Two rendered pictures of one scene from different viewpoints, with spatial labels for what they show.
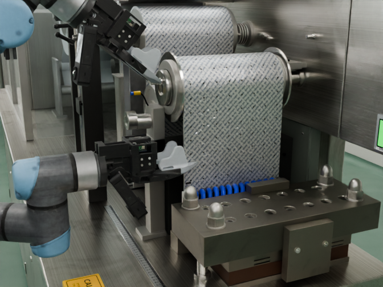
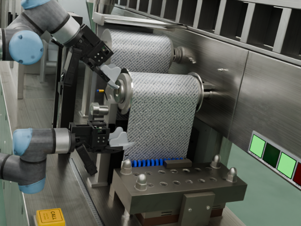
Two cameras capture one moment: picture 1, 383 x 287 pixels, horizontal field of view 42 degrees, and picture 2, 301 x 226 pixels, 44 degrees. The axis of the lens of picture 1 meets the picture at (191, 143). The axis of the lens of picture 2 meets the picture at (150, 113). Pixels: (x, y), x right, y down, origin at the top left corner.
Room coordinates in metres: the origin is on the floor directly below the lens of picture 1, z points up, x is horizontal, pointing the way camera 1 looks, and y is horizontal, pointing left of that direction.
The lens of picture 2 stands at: (-0.10, 0.01, 1.57)
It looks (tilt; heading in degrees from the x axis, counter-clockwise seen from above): 18 degrees down; 357
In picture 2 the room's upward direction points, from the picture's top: 9 degrees clockwise
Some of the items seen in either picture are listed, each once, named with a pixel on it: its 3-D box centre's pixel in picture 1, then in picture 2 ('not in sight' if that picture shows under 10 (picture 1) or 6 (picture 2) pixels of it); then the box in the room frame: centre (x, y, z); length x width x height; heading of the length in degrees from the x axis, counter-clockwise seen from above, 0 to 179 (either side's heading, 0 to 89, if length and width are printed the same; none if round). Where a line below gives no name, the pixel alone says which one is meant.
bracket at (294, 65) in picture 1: (289, 63); (204, 84); (1.16, -0.23, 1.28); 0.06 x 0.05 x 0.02; 113
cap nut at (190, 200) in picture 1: (190, 196); (126, 165); (0.92, 0.00, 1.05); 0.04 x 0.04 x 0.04
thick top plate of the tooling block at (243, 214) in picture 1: (276, 216); (180, 184); (0.94, -0.17, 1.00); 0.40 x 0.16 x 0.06; 113
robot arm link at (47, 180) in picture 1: (44, 177); (33, 142); (0.88, 0.28, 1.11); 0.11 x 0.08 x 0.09; 113
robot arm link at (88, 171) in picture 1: (85, 169); (61, 140); (0.91, 0.20, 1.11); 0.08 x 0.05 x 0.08; 23
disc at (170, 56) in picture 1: (170, 87); (123, 91); (1.04, 0.04, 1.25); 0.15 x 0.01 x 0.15; 23
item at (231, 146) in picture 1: (233, 150); (159, 137); (1.04, -0.09, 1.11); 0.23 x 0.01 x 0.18; 113
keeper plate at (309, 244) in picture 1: (308, 250); (196, 210); (0.86, -0.22, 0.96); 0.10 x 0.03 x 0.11; 113
